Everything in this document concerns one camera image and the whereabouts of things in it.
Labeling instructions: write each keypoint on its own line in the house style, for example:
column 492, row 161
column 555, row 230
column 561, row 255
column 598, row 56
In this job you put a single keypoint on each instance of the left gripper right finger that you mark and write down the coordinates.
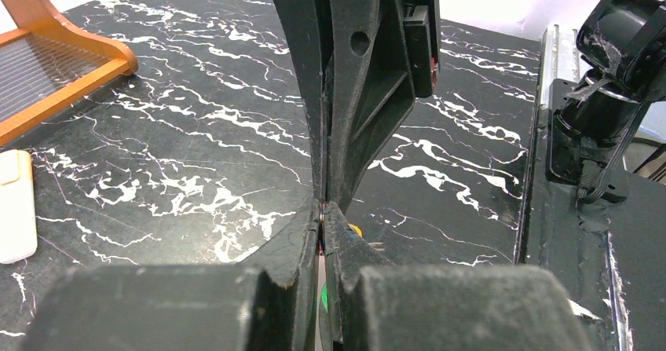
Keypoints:
column 374, row 304

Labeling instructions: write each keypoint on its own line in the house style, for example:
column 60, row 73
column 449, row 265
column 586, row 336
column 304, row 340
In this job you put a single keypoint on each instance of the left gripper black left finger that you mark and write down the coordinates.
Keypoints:
column 265, row 302

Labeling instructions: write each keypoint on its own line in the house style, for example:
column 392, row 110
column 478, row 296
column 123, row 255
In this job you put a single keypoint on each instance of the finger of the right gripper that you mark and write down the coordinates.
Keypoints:
column 307, row 28
column 372, row 90

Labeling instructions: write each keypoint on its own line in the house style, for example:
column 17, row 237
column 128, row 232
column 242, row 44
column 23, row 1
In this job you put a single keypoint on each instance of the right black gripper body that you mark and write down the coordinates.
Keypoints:
column 420, row 24

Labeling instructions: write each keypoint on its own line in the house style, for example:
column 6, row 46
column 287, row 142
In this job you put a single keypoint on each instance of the green key tag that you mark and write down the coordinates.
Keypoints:
column 324, row 297

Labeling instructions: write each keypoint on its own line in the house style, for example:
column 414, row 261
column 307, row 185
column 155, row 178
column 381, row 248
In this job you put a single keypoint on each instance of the red white keyring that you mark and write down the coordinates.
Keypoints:
column 321, row 229

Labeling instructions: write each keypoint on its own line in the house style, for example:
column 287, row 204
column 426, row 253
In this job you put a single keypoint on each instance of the orange grey marker pen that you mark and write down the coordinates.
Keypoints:
column 19, row 239

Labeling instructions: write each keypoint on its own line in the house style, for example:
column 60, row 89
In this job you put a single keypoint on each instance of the wooden three-tier shelf rack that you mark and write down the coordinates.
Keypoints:
column 48, row 63

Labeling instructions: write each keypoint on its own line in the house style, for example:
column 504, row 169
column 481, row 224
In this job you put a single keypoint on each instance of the aluminium front frame rail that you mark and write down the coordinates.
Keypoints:
column 559, row 59

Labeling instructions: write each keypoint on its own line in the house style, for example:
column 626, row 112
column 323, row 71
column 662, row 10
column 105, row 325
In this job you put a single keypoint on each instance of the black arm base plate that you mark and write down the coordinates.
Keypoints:
column 610, row 257

